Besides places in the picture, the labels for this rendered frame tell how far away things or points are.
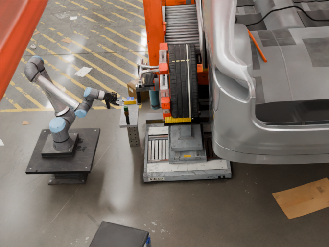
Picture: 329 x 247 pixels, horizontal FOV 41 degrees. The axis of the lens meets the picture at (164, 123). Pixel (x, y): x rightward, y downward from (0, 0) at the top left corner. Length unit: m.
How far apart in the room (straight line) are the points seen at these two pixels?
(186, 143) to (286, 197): 1.05
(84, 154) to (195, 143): 1.07
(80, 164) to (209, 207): 1.23
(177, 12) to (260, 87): 3.14
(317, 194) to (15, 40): 4.05
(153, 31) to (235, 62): 1.57
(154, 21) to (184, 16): 2.36
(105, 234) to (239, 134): 1.30
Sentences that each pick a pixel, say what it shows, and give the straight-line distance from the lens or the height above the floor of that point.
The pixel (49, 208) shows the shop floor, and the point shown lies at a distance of 4.29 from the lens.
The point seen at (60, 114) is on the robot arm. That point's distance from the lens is 4.25.
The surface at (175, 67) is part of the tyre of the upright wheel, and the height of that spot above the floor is 1.11.
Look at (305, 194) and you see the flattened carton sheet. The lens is 4.24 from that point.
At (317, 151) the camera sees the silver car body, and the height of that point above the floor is 0.94.
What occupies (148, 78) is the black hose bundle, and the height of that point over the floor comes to 1.02.
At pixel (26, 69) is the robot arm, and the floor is 1.15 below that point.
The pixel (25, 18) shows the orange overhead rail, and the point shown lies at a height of 2.99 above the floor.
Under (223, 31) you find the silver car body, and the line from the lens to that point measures 3.05.
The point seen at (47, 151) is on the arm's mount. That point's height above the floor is 0.35.
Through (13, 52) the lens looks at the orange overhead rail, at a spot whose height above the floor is 2.99.
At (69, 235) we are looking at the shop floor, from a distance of 4.03.
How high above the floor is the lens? 3.11
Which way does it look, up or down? 39 degrees down
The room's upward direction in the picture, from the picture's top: 5 degrees counter-clockwise
